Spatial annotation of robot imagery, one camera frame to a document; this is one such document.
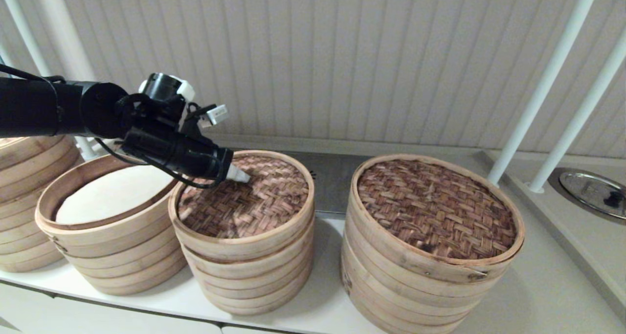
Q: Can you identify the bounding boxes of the round stainless steel pot lid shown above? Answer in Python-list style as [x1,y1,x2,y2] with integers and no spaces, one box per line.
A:
[559,172,626,221]

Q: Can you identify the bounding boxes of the white cabinet front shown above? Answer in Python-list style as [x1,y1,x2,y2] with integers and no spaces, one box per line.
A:
[0,280,304,334]

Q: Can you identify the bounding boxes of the large bamboo steamer stack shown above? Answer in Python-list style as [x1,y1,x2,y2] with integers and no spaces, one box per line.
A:
[340,217,509,334]
[345,153,526,283]

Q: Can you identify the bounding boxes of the second-left bamboo steamer stack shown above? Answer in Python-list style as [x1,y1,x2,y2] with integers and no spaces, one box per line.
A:
[35,153,187,296]

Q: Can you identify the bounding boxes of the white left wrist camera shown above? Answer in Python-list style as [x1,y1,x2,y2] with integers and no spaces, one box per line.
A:
[186,104,229,129]

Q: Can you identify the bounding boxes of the thin white metal pole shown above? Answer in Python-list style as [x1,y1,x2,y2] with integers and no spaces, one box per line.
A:
[0,0,97,161]
[486,0,604,187]
[527,28,626,195]

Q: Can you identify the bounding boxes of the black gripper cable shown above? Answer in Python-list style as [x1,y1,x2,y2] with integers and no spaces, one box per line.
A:
[95,137,224,189]

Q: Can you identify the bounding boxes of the woven bamboo lid with loop handle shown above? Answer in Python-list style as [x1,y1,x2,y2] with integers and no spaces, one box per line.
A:
[169,150,315,262]

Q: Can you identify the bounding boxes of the white paper sheet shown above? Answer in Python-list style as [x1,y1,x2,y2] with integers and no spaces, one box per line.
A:
[55,165,173,225]

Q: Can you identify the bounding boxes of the small bamboo steamer stack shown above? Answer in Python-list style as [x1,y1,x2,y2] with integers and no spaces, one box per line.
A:
[186,236,314,317]

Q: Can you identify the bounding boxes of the square metal lid with knob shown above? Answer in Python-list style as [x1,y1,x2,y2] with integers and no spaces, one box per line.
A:
[289,151,372,215]

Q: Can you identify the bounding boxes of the thick white post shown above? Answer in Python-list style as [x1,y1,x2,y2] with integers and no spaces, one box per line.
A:
[30,0,123,154]

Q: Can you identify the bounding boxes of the large right bamboo steamer stack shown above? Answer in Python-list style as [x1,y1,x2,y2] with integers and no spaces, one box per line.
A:
[345,153,526,283]

